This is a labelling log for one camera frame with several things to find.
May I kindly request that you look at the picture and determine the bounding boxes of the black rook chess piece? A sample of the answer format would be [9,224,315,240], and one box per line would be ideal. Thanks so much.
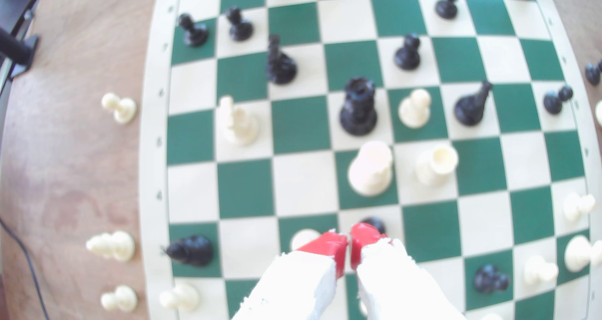
[340,77,378,136]

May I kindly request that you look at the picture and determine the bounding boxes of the black pawn chess piece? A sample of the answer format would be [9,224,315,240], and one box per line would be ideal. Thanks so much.
[225,6,255,42]
[360,216,387,236]
[394,33,421,71]
[177,13,210,48]
[585,59,602,86]
[543,85,574,115]
[435,0,461,20]

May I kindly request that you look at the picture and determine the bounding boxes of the white knight chess piece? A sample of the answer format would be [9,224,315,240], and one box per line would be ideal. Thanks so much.
[217,95,260,147]

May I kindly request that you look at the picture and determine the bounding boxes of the black bishop chess piece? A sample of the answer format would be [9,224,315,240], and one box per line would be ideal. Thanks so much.
[165,235,214,267]
[454,80,493,127]

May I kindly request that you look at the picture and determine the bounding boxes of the black flat device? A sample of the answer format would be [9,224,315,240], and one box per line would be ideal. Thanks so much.
[0,0,46,35]

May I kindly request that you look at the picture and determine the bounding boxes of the white bishop chess piece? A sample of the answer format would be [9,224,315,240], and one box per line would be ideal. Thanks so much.
[86,231,136,263]

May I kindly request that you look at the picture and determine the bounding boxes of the white pawn chess piece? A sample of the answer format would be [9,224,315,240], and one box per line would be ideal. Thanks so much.
[100,285,138,312]
[159,282,200,312]
[101,92,138,125]
[290,229,321,251]
[563,193,596,223]
[523,255,559,285]
[398,88,432,130]

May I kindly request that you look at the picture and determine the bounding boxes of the thin black cable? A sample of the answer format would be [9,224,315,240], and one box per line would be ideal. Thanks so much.
[0,216,50,320]

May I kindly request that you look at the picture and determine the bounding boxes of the green and white chess board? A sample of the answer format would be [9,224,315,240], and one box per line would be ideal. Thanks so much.
[139,0,602,320]

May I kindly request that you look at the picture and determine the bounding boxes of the black clamp mount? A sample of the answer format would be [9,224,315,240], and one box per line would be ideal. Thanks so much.
[0,26,41,81]

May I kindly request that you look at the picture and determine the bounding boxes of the black knight chess piece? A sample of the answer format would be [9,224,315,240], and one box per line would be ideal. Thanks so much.
[473,264,510,295]

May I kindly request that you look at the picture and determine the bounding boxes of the tall black chess piece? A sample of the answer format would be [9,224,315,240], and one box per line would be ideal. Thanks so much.
[267,34,298,85]

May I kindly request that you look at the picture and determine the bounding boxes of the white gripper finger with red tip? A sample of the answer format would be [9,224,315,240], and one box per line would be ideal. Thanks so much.
[350,222,467,320]
[230,230,349,320]

